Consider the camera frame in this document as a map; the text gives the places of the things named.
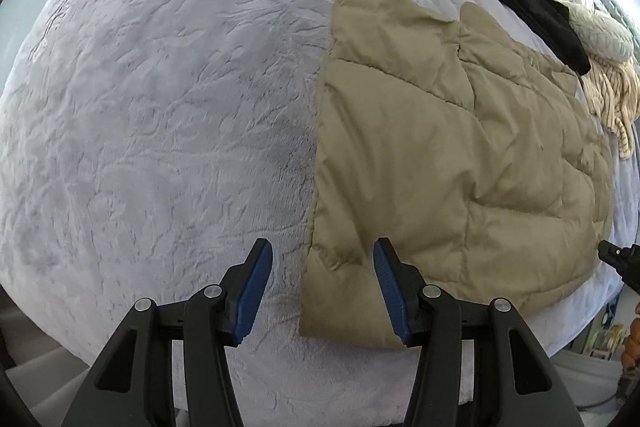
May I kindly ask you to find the khaki puffer jacket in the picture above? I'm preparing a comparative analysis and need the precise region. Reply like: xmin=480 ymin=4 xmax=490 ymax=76
xmin=299 ymin=0 xmax=613 ymax=348

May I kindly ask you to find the person's right hand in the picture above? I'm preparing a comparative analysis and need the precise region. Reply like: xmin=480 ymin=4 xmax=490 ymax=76
xmin=620 ymin=303 xmax=640 ymax=369

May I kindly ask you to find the beige striped knit garment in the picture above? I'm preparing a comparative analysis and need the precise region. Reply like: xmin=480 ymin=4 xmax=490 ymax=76
xmin=580 ymin=54 xmax=639 ymax=159

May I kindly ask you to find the grey-white round cushion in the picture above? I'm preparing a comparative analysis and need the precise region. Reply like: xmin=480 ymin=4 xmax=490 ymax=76
xmin=560 ymin=0 xmax=634 ymax=62

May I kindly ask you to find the grey quilted headboard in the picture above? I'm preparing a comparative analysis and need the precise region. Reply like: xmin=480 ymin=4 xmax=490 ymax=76
xmin=599 ymin=0 xmax=639 ymax=39

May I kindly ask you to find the black folded garment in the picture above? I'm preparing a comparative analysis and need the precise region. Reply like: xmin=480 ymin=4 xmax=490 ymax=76
xmin=499 ymin=0 xmax=591 ymax=76

